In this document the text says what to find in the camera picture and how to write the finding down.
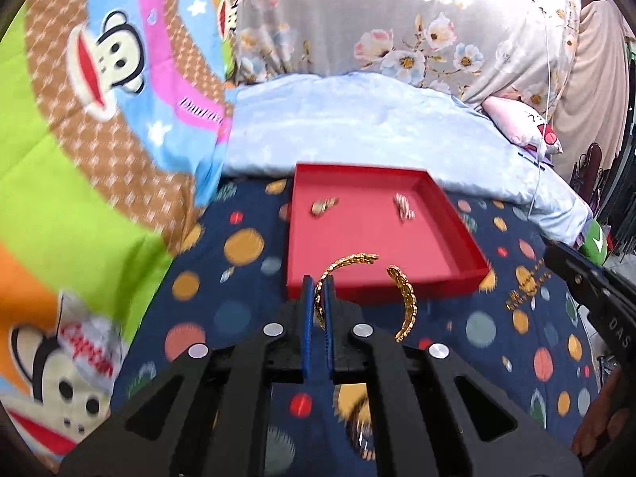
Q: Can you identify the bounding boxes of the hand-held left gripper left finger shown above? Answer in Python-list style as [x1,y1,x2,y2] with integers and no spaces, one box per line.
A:
[60,277,317,477]

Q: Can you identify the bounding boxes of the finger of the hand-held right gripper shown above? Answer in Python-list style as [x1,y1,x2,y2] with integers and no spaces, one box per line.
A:
[543,240,609,309]

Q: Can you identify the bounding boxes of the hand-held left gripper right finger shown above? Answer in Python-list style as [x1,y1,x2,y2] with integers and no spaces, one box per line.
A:
[322,276,583,477]

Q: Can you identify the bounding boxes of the gold cuff bracelet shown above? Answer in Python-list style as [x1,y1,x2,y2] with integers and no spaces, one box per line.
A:
[315,252,419,343]

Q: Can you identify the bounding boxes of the red tray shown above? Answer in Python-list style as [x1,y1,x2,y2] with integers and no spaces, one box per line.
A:
[285,161,492,302]

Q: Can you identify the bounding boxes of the person's right hand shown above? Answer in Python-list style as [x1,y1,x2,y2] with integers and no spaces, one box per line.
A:
[570,372,636,464]

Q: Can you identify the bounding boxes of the green packet with white mark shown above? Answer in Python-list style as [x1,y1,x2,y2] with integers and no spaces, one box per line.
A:
[579,217,611,265]

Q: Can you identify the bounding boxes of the dark blue planet print sheet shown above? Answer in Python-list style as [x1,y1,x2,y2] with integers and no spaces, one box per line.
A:
[112,176,604,477]

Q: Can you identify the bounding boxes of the black ornate metal chair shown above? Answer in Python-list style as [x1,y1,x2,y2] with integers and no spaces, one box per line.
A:
[571,142,617,209]

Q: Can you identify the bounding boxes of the gold earring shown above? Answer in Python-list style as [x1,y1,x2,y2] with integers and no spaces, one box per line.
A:
[310,197,341,218]
[392,193,416,223]

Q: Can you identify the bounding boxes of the pink and white plush pillow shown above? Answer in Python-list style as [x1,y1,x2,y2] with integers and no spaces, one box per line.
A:
[481,95,564,156]

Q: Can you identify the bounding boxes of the beige hanging cloth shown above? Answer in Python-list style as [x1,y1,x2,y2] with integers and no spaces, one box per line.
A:
[549,0,633,184]

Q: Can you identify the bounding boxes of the light blue blanket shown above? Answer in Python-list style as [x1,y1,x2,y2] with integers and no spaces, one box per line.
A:
[219,72,594,246]

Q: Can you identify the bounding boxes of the cartoon monkey printed blanket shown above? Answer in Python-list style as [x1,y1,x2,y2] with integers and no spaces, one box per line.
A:
[0,0,242,458]

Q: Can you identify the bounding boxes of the grey floral blanket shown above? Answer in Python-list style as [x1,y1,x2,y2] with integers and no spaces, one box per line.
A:
[226,0,583,110]

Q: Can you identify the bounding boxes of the white cable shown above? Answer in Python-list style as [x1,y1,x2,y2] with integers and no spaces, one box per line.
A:
[527,0,556,217]

